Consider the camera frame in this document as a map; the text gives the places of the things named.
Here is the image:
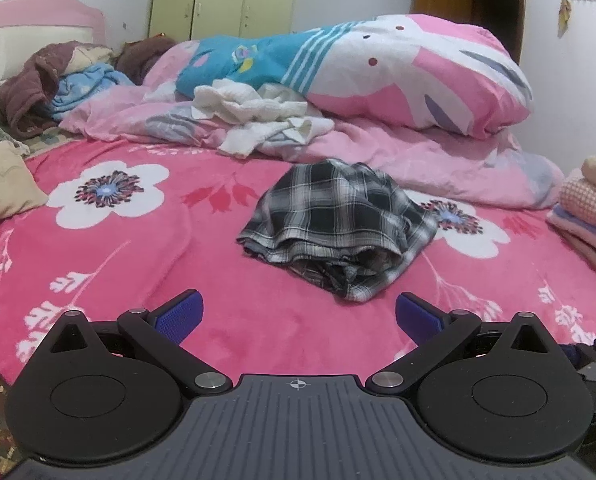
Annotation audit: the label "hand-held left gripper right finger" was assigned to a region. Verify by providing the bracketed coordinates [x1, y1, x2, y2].
[365, 291, 554, 396]

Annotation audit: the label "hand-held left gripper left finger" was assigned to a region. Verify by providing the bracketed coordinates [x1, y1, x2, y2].
[45, 288, 234, 396]

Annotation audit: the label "black white plaid pants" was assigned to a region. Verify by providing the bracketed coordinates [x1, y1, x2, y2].
[236, 157, 439, 303]

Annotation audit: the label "pink floral bed blanket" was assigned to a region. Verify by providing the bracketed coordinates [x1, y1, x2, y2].
[0, 132, 596, 391]

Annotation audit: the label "white crumpled garment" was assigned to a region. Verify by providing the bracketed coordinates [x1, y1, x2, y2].
[193, 79, 336, 157]

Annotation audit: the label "beige folded garment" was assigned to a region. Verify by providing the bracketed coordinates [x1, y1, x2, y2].
[0, 138, 49, 223]

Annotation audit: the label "pink cartoon print quilt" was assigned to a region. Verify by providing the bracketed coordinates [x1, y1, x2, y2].
[58, 14, 566, 211]

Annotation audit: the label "light blue printed garment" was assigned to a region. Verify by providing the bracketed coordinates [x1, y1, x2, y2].
[48, 63, 136, 122]

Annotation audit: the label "brown plush garment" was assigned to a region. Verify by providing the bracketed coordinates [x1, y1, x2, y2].
[114, 36, 179, 86]
[0, 42, 116, 140]

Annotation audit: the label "cream crumpled garment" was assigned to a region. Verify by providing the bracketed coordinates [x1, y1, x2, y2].
[68, 45, 115, 73]

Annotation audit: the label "yellow-green wardrobe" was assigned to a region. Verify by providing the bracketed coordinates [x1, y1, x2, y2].
[148, 0, 299, 41]

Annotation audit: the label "pink white headboard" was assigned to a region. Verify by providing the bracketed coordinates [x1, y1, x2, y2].
[0, 0, 106, 128]

